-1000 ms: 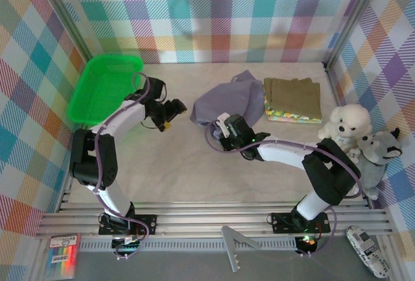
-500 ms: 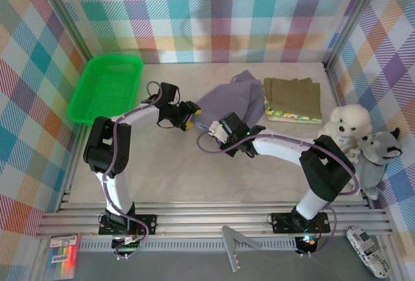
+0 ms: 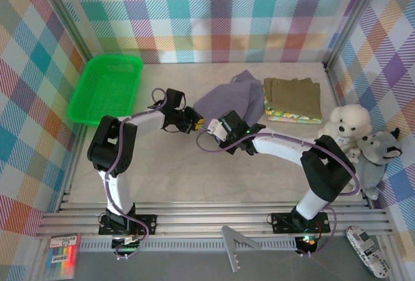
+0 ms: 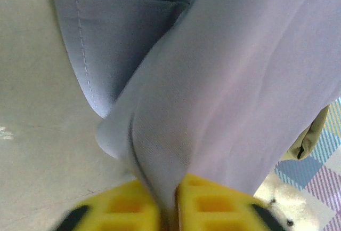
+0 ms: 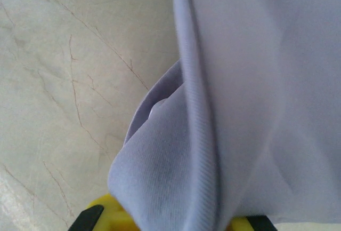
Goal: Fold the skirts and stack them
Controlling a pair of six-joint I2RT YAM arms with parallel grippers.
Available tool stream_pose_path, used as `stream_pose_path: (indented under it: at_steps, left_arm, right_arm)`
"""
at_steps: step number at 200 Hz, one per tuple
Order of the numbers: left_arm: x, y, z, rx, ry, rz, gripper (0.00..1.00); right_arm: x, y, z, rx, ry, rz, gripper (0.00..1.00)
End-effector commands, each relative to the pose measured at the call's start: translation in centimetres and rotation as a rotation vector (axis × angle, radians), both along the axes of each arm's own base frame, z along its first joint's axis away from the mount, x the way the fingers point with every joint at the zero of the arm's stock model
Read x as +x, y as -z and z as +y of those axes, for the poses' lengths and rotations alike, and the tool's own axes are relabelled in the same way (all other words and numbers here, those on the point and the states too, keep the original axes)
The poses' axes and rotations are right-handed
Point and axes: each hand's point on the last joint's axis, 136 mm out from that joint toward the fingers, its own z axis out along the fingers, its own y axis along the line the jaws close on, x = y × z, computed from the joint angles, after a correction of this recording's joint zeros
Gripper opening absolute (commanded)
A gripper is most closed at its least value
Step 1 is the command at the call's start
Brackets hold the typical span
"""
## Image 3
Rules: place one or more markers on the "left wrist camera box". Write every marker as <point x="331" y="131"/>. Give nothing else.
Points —
<point x="192" y="114"/>

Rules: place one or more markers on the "pastel floral skirt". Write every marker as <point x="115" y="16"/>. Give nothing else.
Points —
<point x="291" y="121"/>

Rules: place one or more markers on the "grey plush husky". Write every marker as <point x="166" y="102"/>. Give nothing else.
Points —
<point x="376" y="161"/>

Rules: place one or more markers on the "coloured marker pack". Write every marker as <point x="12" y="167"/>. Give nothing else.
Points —
<point x="61" y="255"/>

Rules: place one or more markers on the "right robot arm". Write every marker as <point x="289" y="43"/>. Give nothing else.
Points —
<point x="282" y="148"/>

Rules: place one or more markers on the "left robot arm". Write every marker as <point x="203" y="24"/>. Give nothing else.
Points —
<point x="116" y="193"/>

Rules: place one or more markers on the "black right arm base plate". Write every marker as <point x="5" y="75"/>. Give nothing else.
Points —
<point x="282" y="222"/>

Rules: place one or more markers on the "lavender skirt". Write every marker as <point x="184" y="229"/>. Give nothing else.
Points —
<point x="227" y="99"/>

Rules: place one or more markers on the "grey plastic triangular tool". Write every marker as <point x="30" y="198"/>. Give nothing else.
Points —
<point x="230" y="245"/>

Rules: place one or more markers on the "olive khaki skirt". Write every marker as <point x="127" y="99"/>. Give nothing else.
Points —
<point x="295" y="96"/>

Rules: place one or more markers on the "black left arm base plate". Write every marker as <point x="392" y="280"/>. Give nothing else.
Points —
<point x="147" y="224"/>

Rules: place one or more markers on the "aluminium frame post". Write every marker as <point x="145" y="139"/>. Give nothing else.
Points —
<point x="65" y="18"/>
<point x="350" y="18"/>

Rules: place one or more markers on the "lemon print skirt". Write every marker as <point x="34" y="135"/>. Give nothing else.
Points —
<point x="275" y="114"/>

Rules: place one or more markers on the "green plastic basket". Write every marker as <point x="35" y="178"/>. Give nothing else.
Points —
<point x="103" y="89"/>

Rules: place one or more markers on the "aluminium base frame rails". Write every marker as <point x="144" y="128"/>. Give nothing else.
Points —
<point x="210" y="221"/>

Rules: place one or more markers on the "white plush dog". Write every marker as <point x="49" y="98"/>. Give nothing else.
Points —
<point x="347" y="125"/>

